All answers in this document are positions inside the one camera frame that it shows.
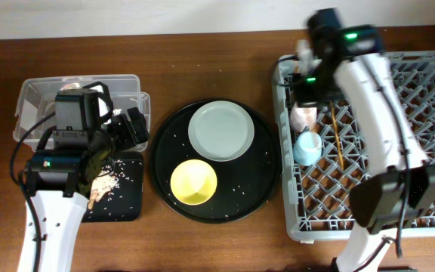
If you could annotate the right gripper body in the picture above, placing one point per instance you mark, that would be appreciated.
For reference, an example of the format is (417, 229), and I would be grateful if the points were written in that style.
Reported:
(316, 88)

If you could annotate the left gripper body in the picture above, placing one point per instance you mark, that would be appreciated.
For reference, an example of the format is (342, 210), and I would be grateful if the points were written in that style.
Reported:
(118, 134)

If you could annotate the wooden chopstick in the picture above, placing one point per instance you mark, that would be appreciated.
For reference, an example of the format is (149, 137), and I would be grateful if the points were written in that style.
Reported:
(337, 139)

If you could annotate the pink cup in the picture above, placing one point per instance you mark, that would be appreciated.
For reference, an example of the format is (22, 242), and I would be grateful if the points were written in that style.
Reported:
(302, 118)

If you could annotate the food scraps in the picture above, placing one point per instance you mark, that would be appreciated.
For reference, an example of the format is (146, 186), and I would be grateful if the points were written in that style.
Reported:
(113, 177)

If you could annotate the blue cup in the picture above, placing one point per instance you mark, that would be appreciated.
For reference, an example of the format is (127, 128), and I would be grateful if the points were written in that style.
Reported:
(308, 148)

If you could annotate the grey plate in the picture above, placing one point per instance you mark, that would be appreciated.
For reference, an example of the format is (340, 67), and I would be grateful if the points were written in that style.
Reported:
(221, 130)

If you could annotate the yellow bowl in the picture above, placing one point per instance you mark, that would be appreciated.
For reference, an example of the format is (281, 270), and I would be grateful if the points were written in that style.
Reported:
(193, 182)

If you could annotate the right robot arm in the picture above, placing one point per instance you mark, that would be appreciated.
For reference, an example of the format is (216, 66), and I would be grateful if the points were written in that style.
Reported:
(350, 62)

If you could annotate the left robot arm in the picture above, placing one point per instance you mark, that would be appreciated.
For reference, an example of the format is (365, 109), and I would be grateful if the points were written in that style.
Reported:
(83, 170)

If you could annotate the grey dishwasher rack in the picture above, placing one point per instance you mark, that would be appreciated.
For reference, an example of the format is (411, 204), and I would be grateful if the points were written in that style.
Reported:
(316, 197)

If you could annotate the clear plastic bin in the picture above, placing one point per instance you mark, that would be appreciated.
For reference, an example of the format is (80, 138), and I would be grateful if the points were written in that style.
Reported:
(36, 109)

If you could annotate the black rectangular tray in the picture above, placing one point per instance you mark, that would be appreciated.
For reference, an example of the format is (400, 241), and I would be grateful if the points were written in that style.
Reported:
(127, 208)

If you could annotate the round black tray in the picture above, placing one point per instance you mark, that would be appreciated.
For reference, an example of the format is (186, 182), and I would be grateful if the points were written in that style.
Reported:
(243, 184)

